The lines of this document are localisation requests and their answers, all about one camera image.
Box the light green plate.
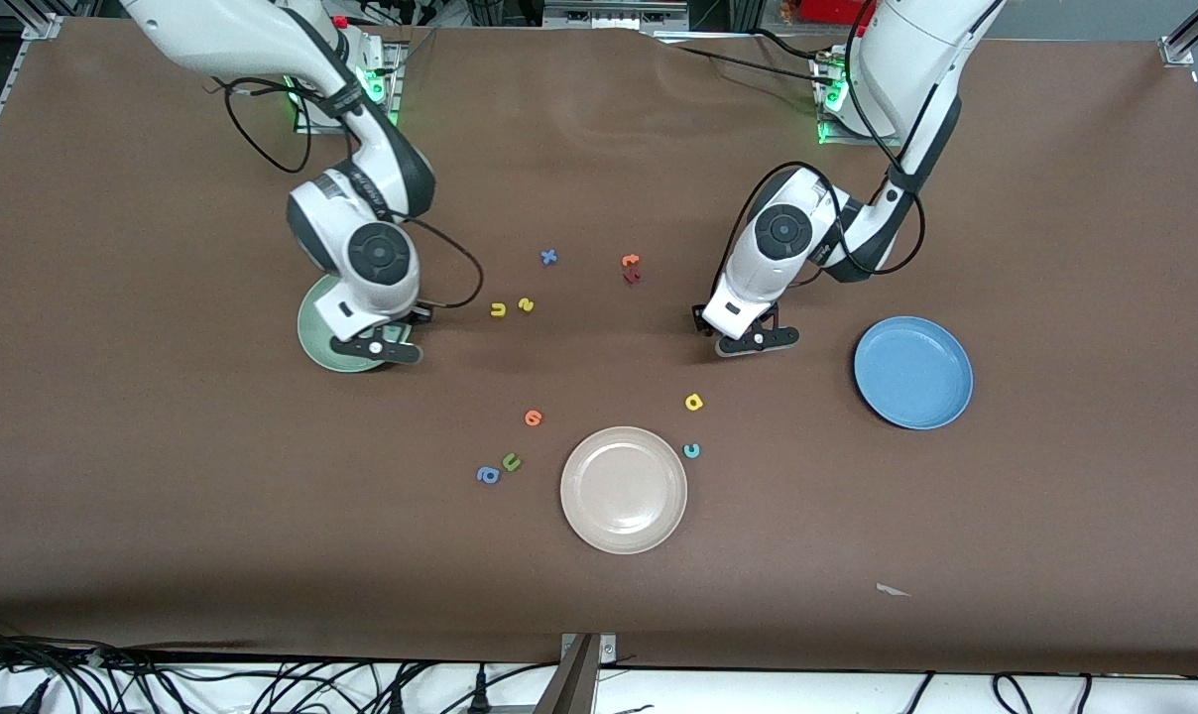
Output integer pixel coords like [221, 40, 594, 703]
[297, 275, 392, 375]

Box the brown table cover sheet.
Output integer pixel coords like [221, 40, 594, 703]
[0, 18, 1198, 675]

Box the beige plate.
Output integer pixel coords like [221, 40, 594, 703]
[559, 425, 689, 555]

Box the blue plate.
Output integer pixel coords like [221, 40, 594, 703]
[853, 315, 975, 431]

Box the red box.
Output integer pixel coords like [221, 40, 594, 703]
[795, 0, 883, 26]

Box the aluminium corner profile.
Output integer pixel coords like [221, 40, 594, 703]
[0, 10, 66, 199]
[1159, 0, 1198, 66]

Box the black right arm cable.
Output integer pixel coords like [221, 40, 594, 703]
[207, 77, 314, 176]
[401, 218, 483, 310]

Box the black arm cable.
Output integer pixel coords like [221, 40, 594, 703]
[207, 77, 314, 176]
[736, 162, 926, 286]
[401, 218, 483, 310]

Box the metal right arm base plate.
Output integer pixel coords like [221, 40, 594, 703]
[295, 40, 403, 136]

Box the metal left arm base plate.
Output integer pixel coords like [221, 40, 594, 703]
[817, 59, 904, 148]

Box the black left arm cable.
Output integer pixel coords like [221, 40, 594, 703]
[736, 162, 926, 286]

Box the black base cable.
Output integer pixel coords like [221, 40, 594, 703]
[670, 44, 830, 82]
[753, 28, 843, 62]

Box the aluminium frame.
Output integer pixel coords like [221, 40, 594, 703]
[542, 0, 691, 33]

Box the silver metal bracket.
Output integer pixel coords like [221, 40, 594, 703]
[561, 633, 619, 667]

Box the aluminium profile post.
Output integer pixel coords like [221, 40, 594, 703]
[535, 635, 600, 714]

